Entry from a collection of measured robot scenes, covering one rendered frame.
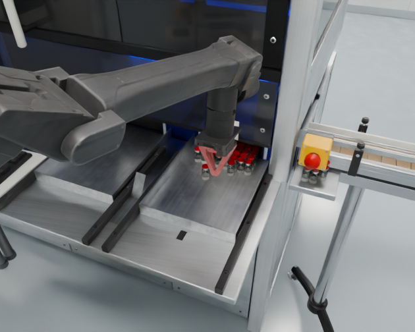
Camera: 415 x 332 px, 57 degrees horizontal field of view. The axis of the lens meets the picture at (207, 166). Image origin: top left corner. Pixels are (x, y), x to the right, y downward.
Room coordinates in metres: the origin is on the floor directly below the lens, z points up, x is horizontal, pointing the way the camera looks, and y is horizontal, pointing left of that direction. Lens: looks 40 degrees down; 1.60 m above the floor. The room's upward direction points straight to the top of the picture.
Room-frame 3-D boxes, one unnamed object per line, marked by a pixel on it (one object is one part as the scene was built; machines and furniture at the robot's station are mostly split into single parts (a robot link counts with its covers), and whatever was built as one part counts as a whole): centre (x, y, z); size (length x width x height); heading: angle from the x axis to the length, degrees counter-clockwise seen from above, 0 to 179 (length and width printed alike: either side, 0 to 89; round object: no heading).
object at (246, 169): (0.87, -0.04, 0.91); 0.18 x 0.02 x 0.05; 67
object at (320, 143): (0.80, -0.29, 1.00); 0.08 x 0.07 x 0.07; 157
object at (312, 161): (0.76, -0.27, 1.00); 0.04 x 0.04 x 0.04; 67
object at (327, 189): (0.83, -0.32, 0.87); 0.14 x 0.13 x 0.02; 157
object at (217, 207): (0.79, -0.01, 0.90); 0.34 x 0.26 x 0.04; 157
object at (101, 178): (0.92, 0.30, 0.90); 0.34 x 0.26 x 0.04; 157
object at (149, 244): (0.79, 0.17, 0.87); 0.70 x 0.48 x 0.02; 67
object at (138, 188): (0.71, 0.21, 0.91); 0.14 x 0.03 x 0.06; 156
